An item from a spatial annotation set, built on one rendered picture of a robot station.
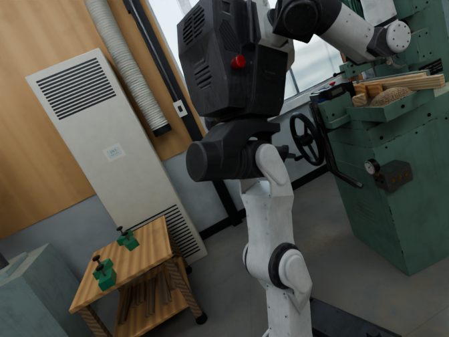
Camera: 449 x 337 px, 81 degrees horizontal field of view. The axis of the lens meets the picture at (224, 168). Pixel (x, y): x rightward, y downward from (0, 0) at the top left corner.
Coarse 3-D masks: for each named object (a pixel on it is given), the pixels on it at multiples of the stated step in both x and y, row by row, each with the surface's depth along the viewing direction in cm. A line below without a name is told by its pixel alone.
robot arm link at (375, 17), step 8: (360, 0) 73; (368, 0) 71; (376, 0) 70; (384, 0) 70; (392, 0) 71; (368, 8) 72; (376, 8) 71; (384, 8) 70; (392, 8) 70; (368, 16) 73; (376, 16) 71; (384, 16) 71; (392, 16) 71; (376, 24) 72; (384, 24) 72
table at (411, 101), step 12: (372, 96) 116; (408, 96) 97; (420, 96) 97; (432, 96) 98; (348, 108) 116; (360, 108) 108; (372, 108) 101; (384, 108) 96; (396, 108) 97; (408, 108) 98; (336, 120) 117; (348, 120) 118; (372, 120) 105; (384, 120) 98
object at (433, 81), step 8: (400, 80) 104; (408, 80) 99; (416, 80) 96; (424, 80) 93; (432, 80) 90; (440, 80) 88; (384, 88) 112; (408, 88) 101; (416, 88) 98; (424, 88) 95
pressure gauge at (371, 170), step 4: (368, 160) 109; (372, 160) 108; (376, 160) 108; (364, 164) 112; (368, 164) 110; (372, 164) 107; (376, 164) 107; (368, 168) 111; (372, 168) 108; (376, 168) 107; (368, 172) 112; (372, 172) 109; (376, 172) 108
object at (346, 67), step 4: (344, 64) 124; (348, 64) 122; (352, 64) 122; (364, 64) 123; (368, 64) 124; (340, 68) 128; (344, 68) 125; (348, 68) 123; (352, 68) 123; (356, 68) 123; (360, 68) 123; (364, 68) 124; (368, 68) 124; (348, 72) 124; (352, 72) 123; (356, 72) 124; (360, 72) 124; (344, 76) 128; (348, 76) 125; (352, 76) 124; (356, 76) 127
